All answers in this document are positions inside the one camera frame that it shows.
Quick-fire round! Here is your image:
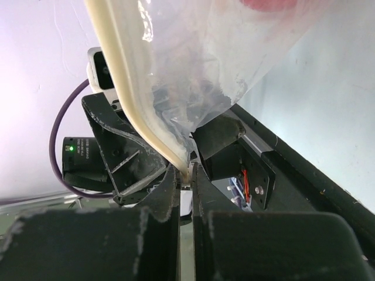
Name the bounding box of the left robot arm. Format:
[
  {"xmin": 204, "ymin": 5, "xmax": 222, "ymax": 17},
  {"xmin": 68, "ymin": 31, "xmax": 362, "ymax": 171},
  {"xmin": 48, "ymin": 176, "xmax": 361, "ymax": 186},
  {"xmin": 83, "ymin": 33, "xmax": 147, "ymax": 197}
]
[{"xmin": 62, "ymin": 93, "xmax": 275, "ymax": 209}]

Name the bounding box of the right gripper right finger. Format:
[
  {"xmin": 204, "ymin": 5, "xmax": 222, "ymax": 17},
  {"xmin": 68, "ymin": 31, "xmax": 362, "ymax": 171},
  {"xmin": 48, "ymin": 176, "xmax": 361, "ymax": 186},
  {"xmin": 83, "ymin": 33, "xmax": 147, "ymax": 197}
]
[{"xmin": 192, "ymin": 164, "xmax": 374, "ymax": 280}]

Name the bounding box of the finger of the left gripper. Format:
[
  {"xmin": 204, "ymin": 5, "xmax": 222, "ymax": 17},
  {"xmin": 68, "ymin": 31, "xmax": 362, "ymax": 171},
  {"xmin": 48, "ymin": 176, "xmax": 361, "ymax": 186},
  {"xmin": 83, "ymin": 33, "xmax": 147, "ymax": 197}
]
[
  {"xmin": 81, "ymin": 93, "xmax": 169, "ymax": 205},
  {"xmin": 192, "ymin": 114, "xmax": 245, "ymax": 181}
]

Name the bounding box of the red fake fruit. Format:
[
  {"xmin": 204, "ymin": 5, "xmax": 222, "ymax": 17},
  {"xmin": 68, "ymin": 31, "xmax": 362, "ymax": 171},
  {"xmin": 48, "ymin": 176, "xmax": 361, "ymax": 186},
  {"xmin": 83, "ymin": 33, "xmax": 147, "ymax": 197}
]
[{"xmin": 240, "ymin": 0, "xmax": 298, "ymax": 12}]

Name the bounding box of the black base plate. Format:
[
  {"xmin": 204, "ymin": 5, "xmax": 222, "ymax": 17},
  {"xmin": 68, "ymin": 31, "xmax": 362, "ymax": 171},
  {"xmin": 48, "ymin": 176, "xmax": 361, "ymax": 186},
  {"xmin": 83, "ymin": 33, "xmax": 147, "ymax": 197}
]
[{"xmin": 230, "ymin": 105, "xmax": 374, "ymax": 240}]

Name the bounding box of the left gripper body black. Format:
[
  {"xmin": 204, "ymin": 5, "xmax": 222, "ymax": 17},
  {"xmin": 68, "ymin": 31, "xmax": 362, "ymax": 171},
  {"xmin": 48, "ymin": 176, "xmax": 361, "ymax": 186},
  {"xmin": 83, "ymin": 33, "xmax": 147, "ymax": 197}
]
[{"xmin": 204, "ymin": 139, "xmax": 275, "ymax": 210}]

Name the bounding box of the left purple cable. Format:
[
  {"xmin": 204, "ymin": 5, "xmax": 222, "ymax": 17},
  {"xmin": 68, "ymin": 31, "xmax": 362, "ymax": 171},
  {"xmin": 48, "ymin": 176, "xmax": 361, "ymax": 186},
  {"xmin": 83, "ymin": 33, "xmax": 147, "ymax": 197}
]
[{"xmin": 0, "ymin": 78, "xmax": 115, "ymax": 205}]

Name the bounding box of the clear polka dot zip bag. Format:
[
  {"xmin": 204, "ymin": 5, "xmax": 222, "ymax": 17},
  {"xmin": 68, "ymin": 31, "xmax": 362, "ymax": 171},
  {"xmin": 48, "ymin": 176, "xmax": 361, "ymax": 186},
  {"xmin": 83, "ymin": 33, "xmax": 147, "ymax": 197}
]
[{"xmin": 86, "ymin": 1, "xmax": 330, "ymax": 174}]

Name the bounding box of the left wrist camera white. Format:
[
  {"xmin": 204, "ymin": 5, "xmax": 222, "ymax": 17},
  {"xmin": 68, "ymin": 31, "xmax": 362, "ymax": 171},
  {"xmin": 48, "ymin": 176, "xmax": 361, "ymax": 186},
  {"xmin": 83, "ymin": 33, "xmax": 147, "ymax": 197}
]
[{"xmin": 86, "ymin": 47, "xmax": 122, "ymax": 111}]

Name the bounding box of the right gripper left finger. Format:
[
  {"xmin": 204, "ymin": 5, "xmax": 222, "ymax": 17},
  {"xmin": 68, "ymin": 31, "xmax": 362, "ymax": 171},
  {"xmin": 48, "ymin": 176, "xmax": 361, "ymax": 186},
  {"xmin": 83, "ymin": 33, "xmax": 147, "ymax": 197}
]
[{"xmin": 1, "ymin": 166, "xmax": 180, "ymax": 280}]

